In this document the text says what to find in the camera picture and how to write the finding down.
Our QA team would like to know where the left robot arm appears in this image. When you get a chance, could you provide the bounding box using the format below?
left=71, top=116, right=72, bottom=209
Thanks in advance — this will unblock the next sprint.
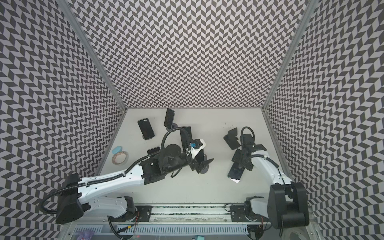
left=38, top=128, right=213, bottom=224

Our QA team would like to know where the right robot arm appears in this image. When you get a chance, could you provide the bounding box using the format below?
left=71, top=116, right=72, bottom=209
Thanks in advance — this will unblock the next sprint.
left=227, top=126, right=310, bottom=230

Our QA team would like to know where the grey round stand front centre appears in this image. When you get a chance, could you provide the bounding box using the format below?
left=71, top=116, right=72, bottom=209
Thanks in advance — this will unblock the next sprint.
left=195, top=158, right=211, bottom=175

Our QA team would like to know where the grey round stand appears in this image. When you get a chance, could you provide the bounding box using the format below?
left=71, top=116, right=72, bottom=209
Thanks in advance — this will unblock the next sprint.
left=195, top=158, right=211, bottom=175
left=166, top=123, right=178, bottom=132

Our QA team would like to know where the black folding stand right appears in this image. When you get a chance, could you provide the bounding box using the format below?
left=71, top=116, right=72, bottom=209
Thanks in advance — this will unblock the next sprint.
left=224, top=128, right=241, bottom=150

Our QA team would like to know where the grey round stand back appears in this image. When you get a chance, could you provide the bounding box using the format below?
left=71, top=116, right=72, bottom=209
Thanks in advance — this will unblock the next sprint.
left=166, top=123, right=178, bottom=132

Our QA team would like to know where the back phone teal edge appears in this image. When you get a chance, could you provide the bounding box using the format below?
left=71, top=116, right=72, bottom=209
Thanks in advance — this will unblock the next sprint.
left=164, top=108, right=175, bottom=128

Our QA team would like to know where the tape roll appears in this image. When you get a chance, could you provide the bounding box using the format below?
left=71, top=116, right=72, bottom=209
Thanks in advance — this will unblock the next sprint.
left=112, top=151, right=129, bottom=165

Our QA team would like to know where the blue oval object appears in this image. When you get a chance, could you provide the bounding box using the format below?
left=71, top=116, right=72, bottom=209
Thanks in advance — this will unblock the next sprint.
left=112, top=146, right=122, bottom=155

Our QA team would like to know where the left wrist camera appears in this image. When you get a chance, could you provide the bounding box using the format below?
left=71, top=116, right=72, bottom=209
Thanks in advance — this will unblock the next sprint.
left=187, top=139, right=206, bottom=160

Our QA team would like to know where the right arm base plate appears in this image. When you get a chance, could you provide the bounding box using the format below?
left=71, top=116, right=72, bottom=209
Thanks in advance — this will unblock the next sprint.
left=229, top=205, right=269, bottom=223

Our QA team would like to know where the aluminium rail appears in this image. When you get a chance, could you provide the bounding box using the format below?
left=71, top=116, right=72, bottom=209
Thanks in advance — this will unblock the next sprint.
left=71, top=203, right=317, bottom=225

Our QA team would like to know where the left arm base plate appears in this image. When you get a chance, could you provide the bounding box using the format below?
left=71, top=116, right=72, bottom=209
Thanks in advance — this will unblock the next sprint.
left=119, top=205, right=153, bottom=222

